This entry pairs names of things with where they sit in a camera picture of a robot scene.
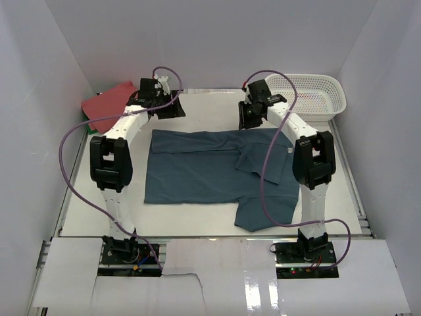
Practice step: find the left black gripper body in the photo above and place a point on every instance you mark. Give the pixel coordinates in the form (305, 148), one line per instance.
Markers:
(162, 99)

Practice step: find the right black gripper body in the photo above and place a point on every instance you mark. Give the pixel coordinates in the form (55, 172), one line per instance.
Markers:
(255, 121)

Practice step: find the blue t shirt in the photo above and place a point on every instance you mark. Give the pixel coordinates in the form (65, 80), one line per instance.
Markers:
(224, 167)

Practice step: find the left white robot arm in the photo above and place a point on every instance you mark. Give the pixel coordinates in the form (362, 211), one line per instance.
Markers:
(110, 159)

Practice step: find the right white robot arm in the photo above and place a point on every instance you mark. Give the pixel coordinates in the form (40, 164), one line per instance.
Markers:
(313, 162)

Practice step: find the folded red t shirt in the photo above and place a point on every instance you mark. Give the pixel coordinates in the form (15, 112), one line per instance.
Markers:
(108, 103)

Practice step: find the folded green t shirt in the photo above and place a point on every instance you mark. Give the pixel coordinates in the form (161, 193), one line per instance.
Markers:
(89, 127)

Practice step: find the white plastic laundry basket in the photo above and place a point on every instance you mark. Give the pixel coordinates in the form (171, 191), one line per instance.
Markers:
(317, 98)

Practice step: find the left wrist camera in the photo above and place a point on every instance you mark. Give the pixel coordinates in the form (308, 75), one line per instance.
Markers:
(152, 88)

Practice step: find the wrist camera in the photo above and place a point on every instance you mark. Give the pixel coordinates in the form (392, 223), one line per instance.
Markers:
(251, 91)
(152, 88)

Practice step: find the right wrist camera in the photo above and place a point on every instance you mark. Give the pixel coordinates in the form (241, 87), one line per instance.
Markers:
(251, 91)

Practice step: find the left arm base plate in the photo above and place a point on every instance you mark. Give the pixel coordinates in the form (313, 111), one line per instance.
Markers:
(126, 258)

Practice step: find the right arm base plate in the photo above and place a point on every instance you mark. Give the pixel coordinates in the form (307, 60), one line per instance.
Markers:
(294, 263)

